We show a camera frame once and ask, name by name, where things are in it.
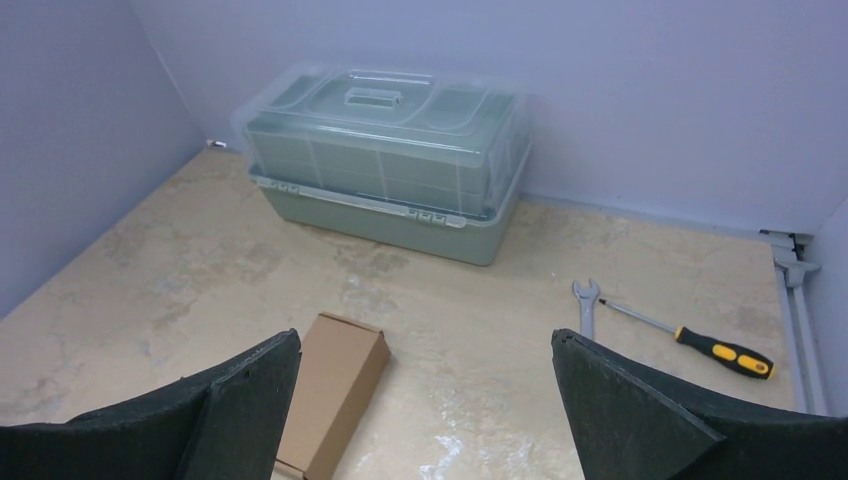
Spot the green clear-lid plastic toolbox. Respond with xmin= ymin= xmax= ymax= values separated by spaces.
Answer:
xmin=231 ymin=64 xmax=533 ymax=266

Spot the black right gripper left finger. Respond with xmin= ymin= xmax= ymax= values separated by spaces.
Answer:
xmin=1 ymin=329 xmax=301 ymax=479

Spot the brown cardboard box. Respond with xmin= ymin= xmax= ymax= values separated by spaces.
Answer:
xmin=274 ymin=313 xmax=391 ymax=479

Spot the black yellow handled screwdriver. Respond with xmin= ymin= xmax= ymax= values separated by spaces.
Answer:
xmin=598 ymin=298 xmax=774 ymax=380

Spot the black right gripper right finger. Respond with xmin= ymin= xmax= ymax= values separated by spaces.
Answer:
xmin=551 ymin=329 xmax=847 ymax=479

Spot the silver open-end wrench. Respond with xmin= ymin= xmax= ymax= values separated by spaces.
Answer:
xmin=572 ymin=279 xmax=601 ymax=339

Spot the grey corner cable conduit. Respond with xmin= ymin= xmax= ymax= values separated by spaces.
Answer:
xmin=759 ymin=229 xmax=829 ymax=417

